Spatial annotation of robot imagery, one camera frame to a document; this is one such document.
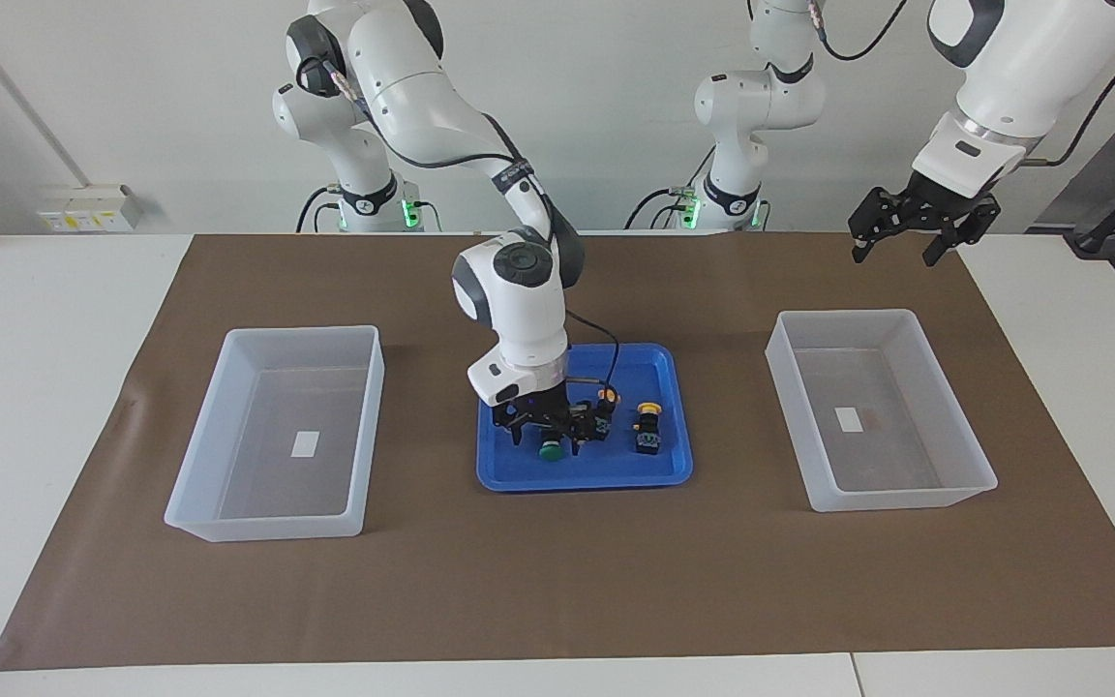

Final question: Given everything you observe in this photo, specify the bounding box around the brown table mat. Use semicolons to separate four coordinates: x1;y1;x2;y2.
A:
0;232;1115;671

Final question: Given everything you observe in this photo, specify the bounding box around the blue plastic tray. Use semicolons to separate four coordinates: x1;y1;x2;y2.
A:
476;343;694;493

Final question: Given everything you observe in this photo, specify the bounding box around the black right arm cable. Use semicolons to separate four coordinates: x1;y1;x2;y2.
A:
298;56;621;388

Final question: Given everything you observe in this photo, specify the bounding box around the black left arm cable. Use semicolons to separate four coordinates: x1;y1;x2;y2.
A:
809;0;1115;167

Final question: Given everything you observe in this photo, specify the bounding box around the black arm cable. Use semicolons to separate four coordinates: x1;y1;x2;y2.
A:
809;0;1115;167
298;56;621;388

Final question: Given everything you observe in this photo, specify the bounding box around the translucent white plastic box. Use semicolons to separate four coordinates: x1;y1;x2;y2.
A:
765;309;999;513
164;325;386;543

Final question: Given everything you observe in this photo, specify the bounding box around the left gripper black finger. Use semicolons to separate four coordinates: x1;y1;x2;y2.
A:
923;198;1001;267
848;189;907;264

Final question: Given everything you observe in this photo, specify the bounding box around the white wall socket box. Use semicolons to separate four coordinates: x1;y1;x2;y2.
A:
38;186;142;233

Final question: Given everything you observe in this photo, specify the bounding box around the yellow push button switch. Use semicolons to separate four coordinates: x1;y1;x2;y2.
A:
633;402;665;455
588;388;622;441

